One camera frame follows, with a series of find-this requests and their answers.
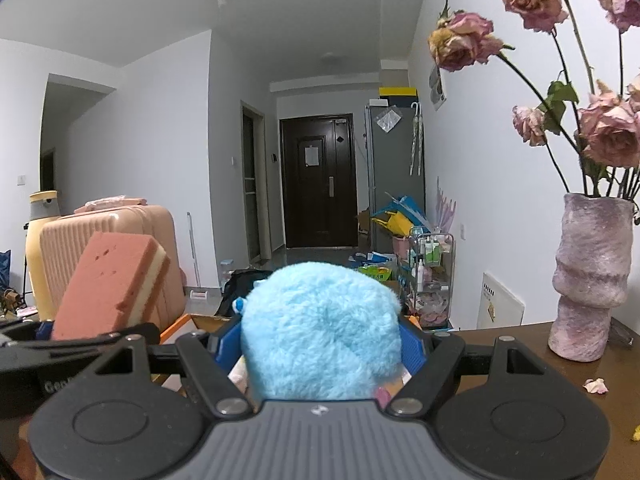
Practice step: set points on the green packet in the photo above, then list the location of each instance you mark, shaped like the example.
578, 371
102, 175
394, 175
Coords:
375, 272

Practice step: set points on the grey refrigerator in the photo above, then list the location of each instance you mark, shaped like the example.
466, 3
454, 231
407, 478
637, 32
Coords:
390, 165

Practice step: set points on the dried pink rose bouquet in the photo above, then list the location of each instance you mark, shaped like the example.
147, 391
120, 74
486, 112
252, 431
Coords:
610, 130

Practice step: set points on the dark brown entrance door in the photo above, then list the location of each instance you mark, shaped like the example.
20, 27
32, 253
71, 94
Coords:
320, 200

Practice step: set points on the yellow thermos jug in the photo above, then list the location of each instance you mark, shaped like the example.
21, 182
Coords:
37, 240

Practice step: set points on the metal storage cart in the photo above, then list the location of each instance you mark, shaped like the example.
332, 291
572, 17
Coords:
432, 280

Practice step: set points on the light blue plush toy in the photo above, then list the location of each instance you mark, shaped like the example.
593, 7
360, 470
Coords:
320, 330

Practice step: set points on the pink bucket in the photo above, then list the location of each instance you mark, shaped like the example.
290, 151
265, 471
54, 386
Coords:
401, 247

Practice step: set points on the paper notice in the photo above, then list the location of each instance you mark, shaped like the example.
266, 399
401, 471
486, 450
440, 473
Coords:
311, 156

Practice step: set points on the fallen pink petal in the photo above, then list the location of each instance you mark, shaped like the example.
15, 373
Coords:
596, 386

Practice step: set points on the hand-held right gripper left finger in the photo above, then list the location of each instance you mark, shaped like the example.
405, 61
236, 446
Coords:
231, 345

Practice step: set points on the pink layered sponge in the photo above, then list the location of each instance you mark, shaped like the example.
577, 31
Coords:
110, 285

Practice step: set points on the pink ribbed suitcase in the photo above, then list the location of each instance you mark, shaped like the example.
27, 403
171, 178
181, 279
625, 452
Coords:
60, 240

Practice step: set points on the interior side door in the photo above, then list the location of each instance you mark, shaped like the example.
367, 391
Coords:
251, 185

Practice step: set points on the black bag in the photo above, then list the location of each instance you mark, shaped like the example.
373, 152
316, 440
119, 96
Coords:
245, 290

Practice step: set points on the pink fluffy cloth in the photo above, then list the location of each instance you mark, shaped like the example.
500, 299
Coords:
110, 203

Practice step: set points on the pink textured vase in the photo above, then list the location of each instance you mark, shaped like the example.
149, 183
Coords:
590, 270

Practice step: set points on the white leaning board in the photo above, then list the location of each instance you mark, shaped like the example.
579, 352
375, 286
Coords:
502, 300

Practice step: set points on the blue and yellow bags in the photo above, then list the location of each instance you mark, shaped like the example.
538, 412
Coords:
400, 217

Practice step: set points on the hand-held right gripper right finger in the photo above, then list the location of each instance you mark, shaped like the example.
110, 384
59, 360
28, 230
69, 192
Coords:
411, 347

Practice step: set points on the clear hanging plastic bag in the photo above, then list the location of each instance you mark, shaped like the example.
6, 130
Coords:
388, 119

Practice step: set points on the yellow and black box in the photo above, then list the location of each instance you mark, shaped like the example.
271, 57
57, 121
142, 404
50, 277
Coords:
398, 94

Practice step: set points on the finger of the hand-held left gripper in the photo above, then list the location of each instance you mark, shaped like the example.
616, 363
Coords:
75, 342
45, 331

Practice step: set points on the white mop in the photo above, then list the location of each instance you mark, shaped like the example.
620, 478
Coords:
200, 294

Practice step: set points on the purple wall decal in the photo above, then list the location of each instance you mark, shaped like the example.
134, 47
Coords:
445, 210

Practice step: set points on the open floor cardboard box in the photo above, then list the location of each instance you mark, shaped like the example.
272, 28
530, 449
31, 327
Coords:
364, 230

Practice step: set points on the white folded umbrella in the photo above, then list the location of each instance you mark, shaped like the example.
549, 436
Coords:
416, 140

